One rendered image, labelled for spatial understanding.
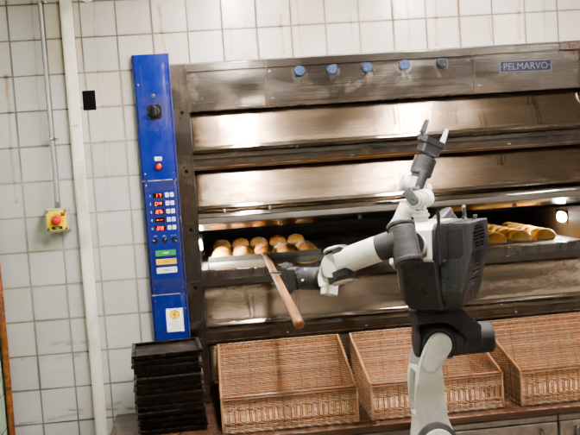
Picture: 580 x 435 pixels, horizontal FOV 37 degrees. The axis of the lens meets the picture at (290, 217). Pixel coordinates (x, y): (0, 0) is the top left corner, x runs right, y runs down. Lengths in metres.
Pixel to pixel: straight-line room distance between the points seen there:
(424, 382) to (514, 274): 1.20
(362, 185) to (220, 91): 0.76
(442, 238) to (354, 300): 1.07
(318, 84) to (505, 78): 0.86
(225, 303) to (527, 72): 1.74
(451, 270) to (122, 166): 1.61
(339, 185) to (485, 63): 0.88
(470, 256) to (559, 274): 1.31
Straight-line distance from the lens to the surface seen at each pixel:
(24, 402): 4.12
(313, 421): 3.58
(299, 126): 3.93
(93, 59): 3.96
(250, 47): 3.95
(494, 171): 4.12
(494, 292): 4.15
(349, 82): 3.99
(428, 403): 3.19
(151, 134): 3.88
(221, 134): 3.91
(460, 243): 3.00
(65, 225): 3.89
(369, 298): 4.01
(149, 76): 3.90
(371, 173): 3.99
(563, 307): 4.29
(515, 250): 4.17
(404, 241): 2.89
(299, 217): 3.78
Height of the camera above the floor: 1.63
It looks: 4 degrees down
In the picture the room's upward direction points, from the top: 4 degrees counter-clockwise
